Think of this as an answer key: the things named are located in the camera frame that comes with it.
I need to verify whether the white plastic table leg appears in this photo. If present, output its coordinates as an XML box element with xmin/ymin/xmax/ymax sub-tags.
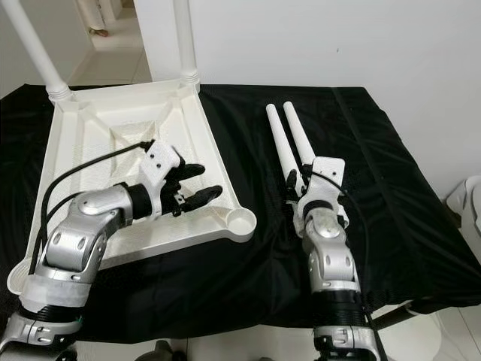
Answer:
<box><xmin>265</xmin><ymin>105</ymin><xmax>301</xmax><ymax>200</ymax></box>
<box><xmin>283</xmin><ymin>102</ymin><xmax>320</xmax><ymax>162</ymax></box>
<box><xmin>4</xmin><ymin>0</ymin><xmax>72</xmax><ymax>101</ymax></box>
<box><xmin>173</xmin><ymin>0</ymin><xmax>200</xmax><ymax>85</ymax></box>

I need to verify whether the white plastic table top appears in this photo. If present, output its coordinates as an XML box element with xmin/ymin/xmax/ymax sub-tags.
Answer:
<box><xmin>8</xmin><ymin>79</ymin><xmax>258</xmax><ymax>296</ymax></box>

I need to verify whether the black tablecloth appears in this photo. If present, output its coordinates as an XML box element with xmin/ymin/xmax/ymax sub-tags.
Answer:
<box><xmin>0</xmin><ymin>84</ymin><xmax>481</xmax><ymax>339</ymax></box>

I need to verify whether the grey robot foot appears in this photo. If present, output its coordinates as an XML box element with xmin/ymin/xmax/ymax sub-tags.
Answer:
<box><xmin>153</xmin><ymin>342</ymin><xmax>175</xmax><ymax>361</ymax></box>

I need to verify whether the black metal table leg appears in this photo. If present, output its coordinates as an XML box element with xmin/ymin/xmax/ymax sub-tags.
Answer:
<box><xmin>372</xmin><ymin>305</ymin><xmax>422</xmax><ymax>332</ymax></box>

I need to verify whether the person in light garment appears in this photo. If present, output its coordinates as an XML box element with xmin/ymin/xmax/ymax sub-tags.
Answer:
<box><xmin>79</xmin><ymin>0</ymin><xmax>115</xmax><ymax>38</ymax></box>

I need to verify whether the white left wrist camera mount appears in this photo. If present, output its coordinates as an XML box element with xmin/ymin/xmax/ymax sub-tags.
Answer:
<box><xmin>139</xmin><ymin>141</ymin><xmax>185</xmax><ymax>219</ymax></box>

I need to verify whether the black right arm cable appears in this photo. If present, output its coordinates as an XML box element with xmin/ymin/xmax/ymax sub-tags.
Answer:
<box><xmin>303</xmin><ymin>169</ymin><xmax>377</xmax><ymax>332</ymax></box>

